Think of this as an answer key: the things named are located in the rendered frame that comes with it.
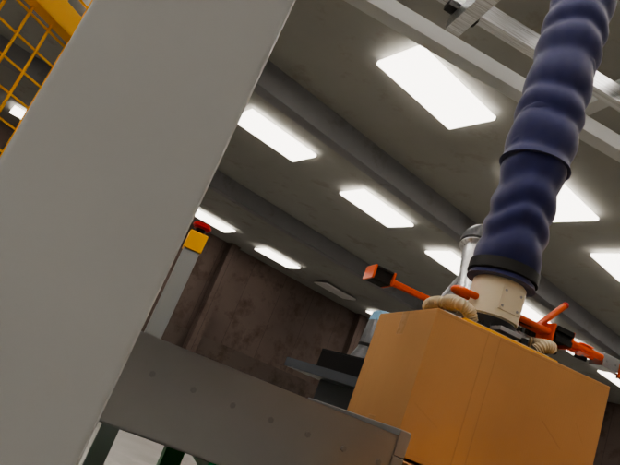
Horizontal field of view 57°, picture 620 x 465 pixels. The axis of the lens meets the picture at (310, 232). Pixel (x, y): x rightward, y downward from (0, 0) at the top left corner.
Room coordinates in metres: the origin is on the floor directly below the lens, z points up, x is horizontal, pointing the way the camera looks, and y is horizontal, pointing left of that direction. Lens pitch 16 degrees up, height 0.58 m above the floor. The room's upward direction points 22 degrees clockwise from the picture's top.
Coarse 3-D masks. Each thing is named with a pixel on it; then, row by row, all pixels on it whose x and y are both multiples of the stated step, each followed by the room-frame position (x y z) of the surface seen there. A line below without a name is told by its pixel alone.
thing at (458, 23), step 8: (472, 0) 2.72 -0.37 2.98; (480, 0) 2.67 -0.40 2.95; (488, 0) 2.64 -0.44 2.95; (496, 0) 2.62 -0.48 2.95; (448, 8) 2.94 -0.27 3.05; (456, 8) 2.92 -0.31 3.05; (464, 8) 2.80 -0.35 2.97; (472, 8) 2.75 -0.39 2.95; (480, 8) 2.73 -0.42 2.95; (488, 8) 2.70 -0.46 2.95; (456, 16) 2.89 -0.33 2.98; (464, 16) 2.83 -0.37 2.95; (472, 16) 2.80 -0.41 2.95; (480, 16) 2.78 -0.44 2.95; (448, 24) 2.96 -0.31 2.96; (456, 24) 2.92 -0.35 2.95; (464, 24) 2.89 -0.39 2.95; (472, 24) 2.99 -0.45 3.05; (456, 32) 2.99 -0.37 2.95
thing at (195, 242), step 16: (192, 240) 2.03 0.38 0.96; (192, 256) 2.04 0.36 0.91; (176, 272) 2.03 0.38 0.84; (176, 288) 2.04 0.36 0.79; (160, 304) 2.03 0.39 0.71; (160, 320) 2.04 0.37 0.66; (160, 336) 2.04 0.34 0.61; (112, 432) 2.04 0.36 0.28; (96, 448) 2.04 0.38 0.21; (96, 464) 2.04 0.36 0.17
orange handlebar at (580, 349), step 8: (400, 288) 1.98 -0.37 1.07; (408, 288) 1.98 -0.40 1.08; (456, 288) 1.73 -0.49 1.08; (464, 288) 1.72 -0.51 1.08; (416, 296) 1.99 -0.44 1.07; (424, 296) 2.00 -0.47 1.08; (464, 296) 1.77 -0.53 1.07; (472, 296) 1.73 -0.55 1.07; (520, 320) 1.78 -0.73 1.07; (528, 320) 1.78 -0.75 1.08; (528, 328) 1.83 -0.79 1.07; (536, 328) 1.79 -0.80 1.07; (544, 328) 1.79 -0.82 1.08; (576, 344) 1.82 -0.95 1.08; (584, 344) 1.83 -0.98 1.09; (576, 352) 1.86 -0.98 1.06; (584, 352) 1.83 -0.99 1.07; (592, 352) 1.84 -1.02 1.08
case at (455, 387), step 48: (384, 336) 1.83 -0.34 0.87; (432, 336) 1.54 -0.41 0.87; (480, 336) 1.56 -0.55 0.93; (384, 384) 1.71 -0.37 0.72; (432, 384) 1.54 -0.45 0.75; (480, 384) 1.57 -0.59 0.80; (528, 384) 1.60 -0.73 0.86; (576, 384) 1.63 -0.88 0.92; (432, 432) 1.55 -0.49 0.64; (480, 432) 1.58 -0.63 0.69; (528, 432) 1.61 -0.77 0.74; (576, 432) 1.64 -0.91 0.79
